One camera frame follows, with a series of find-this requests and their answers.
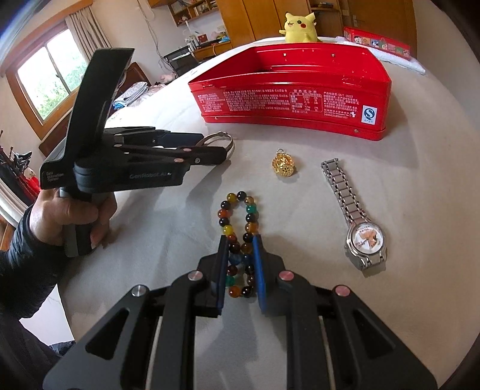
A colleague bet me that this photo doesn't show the folded patterned clothes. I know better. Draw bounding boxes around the folded patterned clothes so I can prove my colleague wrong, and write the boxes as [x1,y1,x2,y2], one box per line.
[112,80,151,107]

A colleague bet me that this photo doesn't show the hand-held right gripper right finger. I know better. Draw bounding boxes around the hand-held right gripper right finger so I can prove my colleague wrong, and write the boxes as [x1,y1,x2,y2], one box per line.
[252,234,439,390]

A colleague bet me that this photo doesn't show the person's left hand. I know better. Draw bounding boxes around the person's left hand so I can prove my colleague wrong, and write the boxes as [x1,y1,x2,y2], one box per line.
[30,185,118,250]

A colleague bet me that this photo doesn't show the white folded cloth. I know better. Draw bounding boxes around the white folded cloth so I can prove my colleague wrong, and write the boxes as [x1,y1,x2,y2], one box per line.
[334,35,426,74]

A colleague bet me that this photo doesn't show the red printed tin lid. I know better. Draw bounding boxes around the red printed tin lid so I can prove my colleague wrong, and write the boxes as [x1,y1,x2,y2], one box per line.
[344,26,411,57]

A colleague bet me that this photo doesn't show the person's left forearm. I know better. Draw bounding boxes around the person's left forearm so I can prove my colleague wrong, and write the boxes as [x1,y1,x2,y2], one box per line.
[0,208,76,390]

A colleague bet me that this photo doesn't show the gold charm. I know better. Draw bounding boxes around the gold charm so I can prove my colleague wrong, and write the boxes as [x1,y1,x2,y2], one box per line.
[272,149,298,179]

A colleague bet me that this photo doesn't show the wooden desk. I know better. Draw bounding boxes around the wooden desk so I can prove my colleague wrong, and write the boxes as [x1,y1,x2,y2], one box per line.
[191,35,233,62]

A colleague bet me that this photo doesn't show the row of books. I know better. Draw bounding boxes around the row of books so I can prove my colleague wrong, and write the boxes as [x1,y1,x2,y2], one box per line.
[170,0,218,23]

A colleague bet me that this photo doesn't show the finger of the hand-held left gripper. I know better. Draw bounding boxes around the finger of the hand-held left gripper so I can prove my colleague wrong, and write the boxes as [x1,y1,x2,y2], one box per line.
[114,144,228,169]
[103,127,205,149]

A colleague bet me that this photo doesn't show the thin silver bangle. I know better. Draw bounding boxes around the thin silver bangle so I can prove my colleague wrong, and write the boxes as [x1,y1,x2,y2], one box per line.
[195,131,235,160]

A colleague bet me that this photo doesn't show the red tin box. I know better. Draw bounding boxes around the red tin box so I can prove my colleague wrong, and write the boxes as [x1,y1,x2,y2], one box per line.
[187,42,392,141]

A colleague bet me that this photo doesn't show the wooden wardrobe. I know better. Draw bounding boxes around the wooden wardrobe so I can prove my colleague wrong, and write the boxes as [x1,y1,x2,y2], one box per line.
[148,0,417,57]

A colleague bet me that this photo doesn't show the wooden door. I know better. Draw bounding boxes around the wooden door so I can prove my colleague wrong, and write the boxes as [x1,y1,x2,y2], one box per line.
[341,0,417,49]

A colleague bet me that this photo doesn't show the multicoloured bead bracelet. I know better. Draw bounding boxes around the multicoloured bead bracelet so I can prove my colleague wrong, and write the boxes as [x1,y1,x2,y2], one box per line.
[217,191,260,299]

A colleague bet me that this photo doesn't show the beige curtain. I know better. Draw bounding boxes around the beige curtain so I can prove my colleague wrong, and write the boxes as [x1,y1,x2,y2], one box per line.
[69,5,113,49]

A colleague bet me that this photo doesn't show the window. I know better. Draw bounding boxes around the window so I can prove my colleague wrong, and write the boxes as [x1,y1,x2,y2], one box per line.
[7,28,89,128]

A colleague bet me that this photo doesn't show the silver wristwatch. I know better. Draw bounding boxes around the silver wristwatch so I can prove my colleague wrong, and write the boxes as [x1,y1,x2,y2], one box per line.
[320,158,387,271]

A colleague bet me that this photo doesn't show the black desk chair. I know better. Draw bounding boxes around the black desk chair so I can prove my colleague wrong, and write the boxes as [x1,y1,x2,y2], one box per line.
[164,46,197,77]

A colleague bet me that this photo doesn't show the yellow plush toy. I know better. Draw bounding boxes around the yellow plush toy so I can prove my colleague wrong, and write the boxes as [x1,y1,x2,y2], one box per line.
[279,11,323,44]

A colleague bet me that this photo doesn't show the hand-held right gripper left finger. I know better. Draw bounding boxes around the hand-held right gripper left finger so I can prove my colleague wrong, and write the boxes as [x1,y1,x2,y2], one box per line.
[45,235,230,390]

